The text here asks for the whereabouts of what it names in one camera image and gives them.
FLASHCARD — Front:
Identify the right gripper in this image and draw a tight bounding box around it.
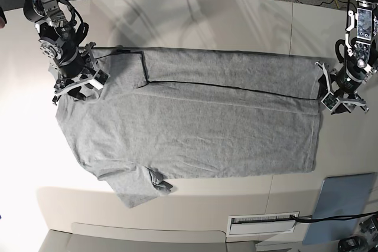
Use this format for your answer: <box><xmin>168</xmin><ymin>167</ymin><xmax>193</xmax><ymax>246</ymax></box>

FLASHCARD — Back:
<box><xmin>52</xmin><ymin>42</ymin><xmax>108</xmax><ymax>105</ymax></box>

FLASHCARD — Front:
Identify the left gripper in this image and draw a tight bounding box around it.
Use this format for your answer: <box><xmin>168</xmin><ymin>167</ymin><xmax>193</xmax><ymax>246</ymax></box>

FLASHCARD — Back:
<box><xmin>315</xmin><ymin>61</ymin><xmax>369</xmax><ymax>114</ymax></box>

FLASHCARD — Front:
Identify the grey T-shirt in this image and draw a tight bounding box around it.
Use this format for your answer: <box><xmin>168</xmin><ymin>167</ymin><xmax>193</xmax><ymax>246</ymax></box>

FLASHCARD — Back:
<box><xmin>56</xmin><ymin>49</ymin><xmax>321</xmax><ymax>208</ymax></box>

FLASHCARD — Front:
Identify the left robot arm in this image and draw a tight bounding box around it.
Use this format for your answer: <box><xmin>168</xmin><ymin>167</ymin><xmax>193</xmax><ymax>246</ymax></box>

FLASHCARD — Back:
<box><xmin>315</xmin><ymin>0</ymin><xmax>377</xmax><ymax>114</ymax></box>

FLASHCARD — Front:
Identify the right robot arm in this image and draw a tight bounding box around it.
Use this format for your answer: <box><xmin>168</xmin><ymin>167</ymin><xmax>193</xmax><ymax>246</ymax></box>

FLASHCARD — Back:
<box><xmin>23</xmin><ymin>0</ymin><xmax>109</xmax><ymax>103</ymax></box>

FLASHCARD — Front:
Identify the blue-grey board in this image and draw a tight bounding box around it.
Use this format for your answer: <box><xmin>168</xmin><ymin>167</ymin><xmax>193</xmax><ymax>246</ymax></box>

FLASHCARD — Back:
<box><xmin>302</xmin><ymin>173</ymin><xmax>376</xmax><ymax>246</ymax></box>

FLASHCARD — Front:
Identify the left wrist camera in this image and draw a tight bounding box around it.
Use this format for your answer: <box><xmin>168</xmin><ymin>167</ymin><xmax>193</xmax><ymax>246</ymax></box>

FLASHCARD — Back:
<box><xmin>321</xmin><ymin>92</ymin><xmax>340</xmax><ymax>112</ymax></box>

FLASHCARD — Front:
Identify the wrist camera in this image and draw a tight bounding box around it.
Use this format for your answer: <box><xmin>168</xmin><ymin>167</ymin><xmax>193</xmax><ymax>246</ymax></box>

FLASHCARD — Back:
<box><xmin>321</xmin><ymin>92</ymin><xmax>340</xmax><ymax>112</ymax></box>
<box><xmin>89</xmin><ymin>70</ymin><xmax>109</xmax><ymax>90</ymax></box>

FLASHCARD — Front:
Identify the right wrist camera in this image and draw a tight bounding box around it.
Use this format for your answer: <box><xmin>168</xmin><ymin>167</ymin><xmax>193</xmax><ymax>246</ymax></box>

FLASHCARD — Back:
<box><xmin>89</xmin><ymin>70</ymin><xmax>109</xmax><ymax>90</ymax></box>

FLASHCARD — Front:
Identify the black cable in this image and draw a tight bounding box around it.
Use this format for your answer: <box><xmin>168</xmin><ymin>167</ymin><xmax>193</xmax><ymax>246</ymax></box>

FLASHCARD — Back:
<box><xmin>290</xmin><ymin>212</ymin><xmax>378</xmax><ymax>224</ymax></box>

